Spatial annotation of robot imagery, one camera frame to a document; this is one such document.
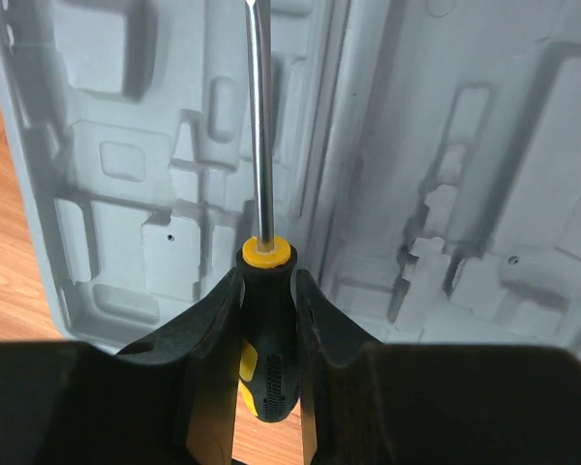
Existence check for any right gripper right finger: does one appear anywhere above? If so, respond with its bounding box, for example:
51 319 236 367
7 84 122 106
295 270 581 464

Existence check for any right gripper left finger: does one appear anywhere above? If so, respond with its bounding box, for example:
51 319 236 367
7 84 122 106
0 270 242 464

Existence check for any flathead screwdriver black yellow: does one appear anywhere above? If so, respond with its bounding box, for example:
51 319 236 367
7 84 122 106
237 1 299 423

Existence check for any grey plastic tool case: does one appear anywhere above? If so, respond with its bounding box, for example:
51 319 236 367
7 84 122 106
0 1 581 359

